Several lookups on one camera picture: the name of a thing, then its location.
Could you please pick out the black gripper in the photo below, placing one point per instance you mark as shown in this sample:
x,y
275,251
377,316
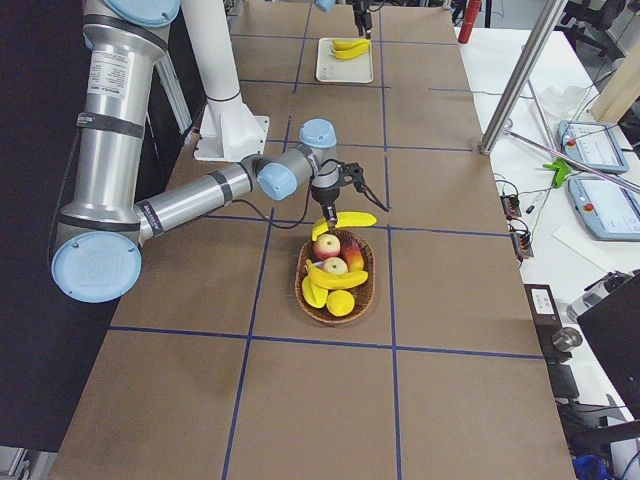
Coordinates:
x,y
363,19
324,195

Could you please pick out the yellow banana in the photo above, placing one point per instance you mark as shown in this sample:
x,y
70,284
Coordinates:
x,y
344,219
350,54
344,45
333,281

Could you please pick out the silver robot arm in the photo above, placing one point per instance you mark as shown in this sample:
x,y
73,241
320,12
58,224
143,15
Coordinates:
x,y
327,5
96,255

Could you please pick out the brown wicker basket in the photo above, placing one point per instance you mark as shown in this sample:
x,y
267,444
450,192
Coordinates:
x,y
363,294

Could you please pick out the pink apple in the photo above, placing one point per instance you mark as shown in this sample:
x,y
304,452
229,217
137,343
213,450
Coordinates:
x,y
335,265
326,246

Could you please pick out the white bear-print tray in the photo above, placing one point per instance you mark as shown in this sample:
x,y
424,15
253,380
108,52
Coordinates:
x,y
331,70

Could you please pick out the red yellow peach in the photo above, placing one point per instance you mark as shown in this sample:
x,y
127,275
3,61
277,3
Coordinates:
x,y
351,254

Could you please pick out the yellow lemon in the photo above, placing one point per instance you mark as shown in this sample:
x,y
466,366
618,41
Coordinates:
x,y
340,303

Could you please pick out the red fire extinguisher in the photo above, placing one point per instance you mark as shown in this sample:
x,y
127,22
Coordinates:
x,y
471,12

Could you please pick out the orange black adapter upper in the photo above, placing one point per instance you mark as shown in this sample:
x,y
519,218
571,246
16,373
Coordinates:
x,y
511,206

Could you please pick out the orange black adapter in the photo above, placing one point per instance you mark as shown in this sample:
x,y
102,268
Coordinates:
x,y
511,206
521,241

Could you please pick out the orange black adapter lower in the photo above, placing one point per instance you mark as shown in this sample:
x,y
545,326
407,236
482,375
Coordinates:
x,y
521,241

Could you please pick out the green plastic clamp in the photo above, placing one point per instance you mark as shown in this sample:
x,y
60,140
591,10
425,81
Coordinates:
x,y
561,171

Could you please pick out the upper teach pendant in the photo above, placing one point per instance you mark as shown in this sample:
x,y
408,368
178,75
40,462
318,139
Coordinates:
x,y
592,143

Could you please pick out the teach pendant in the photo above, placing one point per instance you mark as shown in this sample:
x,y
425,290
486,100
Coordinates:
x,y
592,143
608,211

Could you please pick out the lower teach pendant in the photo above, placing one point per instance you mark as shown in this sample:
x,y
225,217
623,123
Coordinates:
x,y
608,211

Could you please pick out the black monitor corner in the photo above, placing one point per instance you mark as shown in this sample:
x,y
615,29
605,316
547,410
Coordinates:
x,y
611,328

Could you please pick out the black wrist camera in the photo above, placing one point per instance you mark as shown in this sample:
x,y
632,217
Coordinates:
x,y
351,174

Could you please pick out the white camera pole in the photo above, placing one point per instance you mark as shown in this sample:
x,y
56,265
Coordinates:
x,y
229,130

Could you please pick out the aluminium frame post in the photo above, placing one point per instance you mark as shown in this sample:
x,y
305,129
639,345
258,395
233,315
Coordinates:
x,y
525,64

